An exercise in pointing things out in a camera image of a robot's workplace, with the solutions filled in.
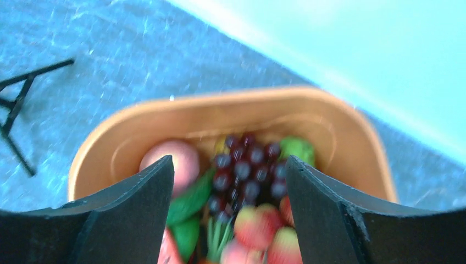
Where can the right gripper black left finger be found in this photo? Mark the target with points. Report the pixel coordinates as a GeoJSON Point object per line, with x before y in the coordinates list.
{"type": "Point", "coordinates": [123, 223]}

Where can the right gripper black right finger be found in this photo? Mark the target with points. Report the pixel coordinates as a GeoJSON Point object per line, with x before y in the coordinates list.
{"type": "Point", "coordinates": [336, 223]}

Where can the dark purple grape bunch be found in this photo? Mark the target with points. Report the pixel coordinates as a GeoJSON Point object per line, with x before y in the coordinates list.
{"type": "Point", "coordinates": [247, 173]}

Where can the watermelon slice toy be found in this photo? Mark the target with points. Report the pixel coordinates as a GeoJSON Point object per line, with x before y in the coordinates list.
{"type": "Point", "coordinates": [169, 253]}

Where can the green chili pepper toy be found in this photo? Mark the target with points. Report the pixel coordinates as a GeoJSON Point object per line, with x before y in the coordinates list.
{"type": "Point", "coordinates": [192, 200]}

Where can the lychee cluster toy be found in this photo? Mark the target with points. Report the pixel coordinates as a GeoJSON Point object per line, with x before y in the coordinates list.
{"type": "Point", "coordinates": [264, 234]}

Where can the orange plastic bin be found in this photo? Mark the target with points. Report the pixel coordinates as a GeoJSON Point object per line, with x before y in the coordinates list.
{"type": "Point", "coordinates": [346, 144]}

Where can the pink peach toy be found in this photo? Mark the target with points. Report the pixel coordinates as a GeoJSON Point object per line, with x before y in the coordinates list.
{"type": "Point", "coordinates": [185, 160]}

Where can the black tripod microphone stand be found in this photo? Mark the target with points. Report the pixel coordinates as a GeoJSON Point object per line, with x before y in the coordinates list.
{"type": "Point", "coordinates": [15, 106]}

